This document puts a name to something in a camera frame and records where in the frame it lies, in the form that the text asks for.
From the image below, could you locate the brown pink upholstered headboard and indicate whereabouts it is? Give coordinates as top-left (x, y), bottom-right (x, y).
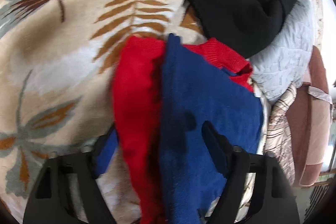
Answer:
top-left (286, 47), bottom-right (333, 187)

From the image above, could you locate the striped floral pink pillow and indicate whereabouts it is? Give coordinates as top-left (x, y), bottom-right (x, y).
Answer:
top-left (236, 83), bottom-right (299, 223)

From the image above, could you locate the light grey quilted pillow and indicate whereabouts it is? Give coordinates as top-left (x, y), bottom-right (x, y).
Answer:
top-left (249, 0), bottom-right (314, 105)

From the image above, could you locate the red and blue sweater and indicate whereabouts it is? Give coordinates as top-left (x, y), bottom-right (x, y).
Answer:
top-left (94, 33), bottom-right (264, 224)

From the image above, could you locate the beige leaf-pattern fleece blanket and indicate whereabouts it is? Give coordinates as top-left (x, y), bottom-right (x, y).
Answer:
top-left (1, 0), bottom-right (201, 223)

